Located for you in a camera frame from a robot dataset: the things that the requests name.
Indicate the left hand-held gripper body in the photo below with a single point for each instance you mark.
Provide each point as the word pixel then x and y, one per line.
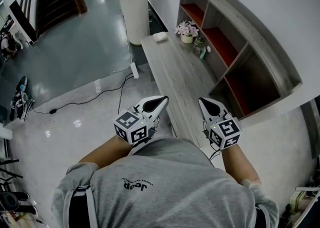
pixel 131 128

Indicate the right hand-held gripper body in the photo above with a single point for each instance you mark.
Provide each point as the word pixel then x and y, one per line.
pixel 225 132

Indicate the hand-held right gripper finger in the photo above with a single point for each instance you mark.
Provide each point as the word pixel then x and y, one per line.
pixel 206 115
pixel 225 113

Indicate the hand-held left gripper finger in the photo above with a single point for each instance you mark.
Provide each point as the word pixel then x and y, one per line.
pixel 157 112
pixel 138 107

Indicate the person's right forearm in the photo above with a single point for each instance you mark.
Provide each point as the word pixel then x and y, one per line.
pixel 238 164

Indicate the person's left forearm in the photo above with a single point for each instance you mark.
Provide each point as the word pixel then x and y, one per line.
pixel 107 153

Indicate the white power strip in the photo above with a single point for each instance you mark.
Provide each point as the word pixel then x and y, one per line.
pixel 134 70

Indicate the teal bottle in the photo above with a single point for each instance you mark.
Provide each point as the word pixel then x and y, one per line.
pixel 203 53

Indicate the person's grey t-shirt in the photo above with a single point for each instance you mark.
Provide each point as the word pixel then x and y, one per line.
pixel 162 192

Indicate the clear glass jar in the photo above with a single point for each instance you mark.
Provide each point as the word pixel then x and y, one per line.
pixel 198 43

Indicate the black power adapter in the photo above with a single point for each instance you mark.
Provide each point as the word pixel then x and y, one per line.
pixel 52 111

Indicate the white pot with pink flowers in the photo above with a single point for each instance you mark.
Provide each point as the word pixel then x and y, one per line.
pixel 187 32

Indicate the dark glass door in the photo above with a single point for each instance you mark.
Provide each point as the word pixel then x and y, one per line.
pixel 312 132

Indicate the white curved counter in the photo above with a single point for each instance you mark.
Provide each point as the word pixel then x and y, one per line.
pixel 135 12

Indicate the black chest harness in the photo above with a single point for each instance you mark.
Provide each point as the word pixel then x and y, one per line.
pixel 77 209

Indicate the black and white bag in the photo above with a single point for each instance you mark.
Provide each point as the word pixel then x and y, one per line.
pixel 21 99

